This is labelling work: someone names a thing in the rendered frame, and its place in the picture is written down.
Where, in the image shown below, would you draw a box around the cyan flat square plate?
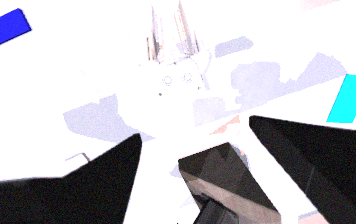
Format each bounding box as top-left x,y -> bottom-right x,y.
326,74 -> 356,123

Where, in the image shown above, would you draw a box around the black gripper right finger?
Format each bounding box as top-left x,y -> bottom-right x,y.
249,115 -> 356,224

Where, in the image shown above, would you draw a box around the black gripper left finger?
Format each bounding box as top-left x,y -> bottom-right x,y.
0,133 -> 142,224

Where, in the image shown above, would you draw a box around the blue flat bar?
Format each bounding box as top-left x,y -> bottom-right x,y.
0,8 -> 32,45

